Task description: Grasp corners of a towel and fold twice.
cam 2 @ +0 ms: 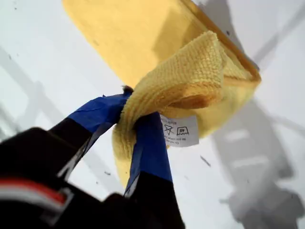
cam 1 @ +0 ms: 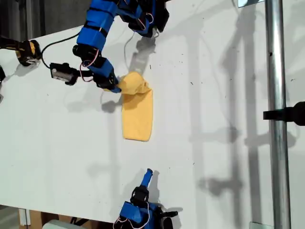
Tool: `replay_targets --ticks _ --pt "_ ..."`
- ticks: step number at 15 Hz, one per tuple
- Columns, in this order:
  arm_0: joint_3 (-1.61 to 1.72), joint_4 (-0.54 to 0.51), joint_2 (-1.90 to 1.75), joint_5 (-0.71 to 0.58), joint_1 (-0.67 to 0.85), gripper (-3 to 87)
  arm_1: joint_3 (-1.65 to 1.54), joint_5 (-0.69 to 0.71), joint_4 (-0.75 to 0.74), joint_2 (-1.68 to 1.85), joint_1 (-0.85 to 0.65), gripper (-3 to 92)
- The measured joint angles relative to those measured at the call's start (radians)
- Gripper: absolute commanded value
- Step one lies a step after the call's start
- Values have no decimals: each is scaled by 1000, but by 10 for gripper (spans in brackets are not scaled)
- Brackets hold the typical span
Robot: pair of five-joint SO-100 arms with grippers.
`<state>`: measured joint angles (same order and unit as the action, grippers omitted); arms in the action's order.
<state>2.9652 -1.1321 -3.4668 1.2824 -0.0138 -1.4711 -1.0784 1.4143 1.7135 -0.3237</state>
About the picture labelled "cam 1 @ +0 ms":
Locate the yellow microfibre towel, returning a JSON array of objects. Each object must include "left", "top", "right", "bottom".
[{"left": 118, "top": 71, "right": 154, "bottom": 143}]

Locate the black and yellow clamp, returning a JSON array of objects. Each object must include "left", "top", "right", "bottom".
[{"left": 0, "top": 35, "right": 43, "bottom": 68}]

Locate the white plastic container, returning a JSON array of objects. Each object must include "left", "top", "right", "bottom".
[{"left": 42, "top": 219, "right": 74, "bottom": 229}]

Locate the white table leg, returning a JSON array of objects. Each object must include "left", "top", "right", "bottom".
[{"left": 19, "top": 208, "right": 31, "bottom": 226}]

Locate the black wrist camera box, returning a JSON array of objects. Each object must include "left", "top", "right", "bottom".
[
  {"left": 49, "top": 62, "right": 79, "bottom": 86},
  {"left": 156, "top": 206, "right": 179, "bottom": 229}
]

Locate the black camera cable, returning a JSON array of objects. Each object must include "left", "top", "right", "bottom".
[{"left": 41, "top": 32, "right": 83, "bottom": 69}]

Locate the steel post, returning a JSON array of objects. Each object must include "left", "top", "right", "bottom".
[{"left": 264, "top": 0, "right": 293, "bottom": 229}]

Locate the black post clamp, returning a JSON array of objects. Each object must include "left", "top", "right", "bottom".
[{"left": 263, "top": 101, "right": 305, "bottom": 126}]

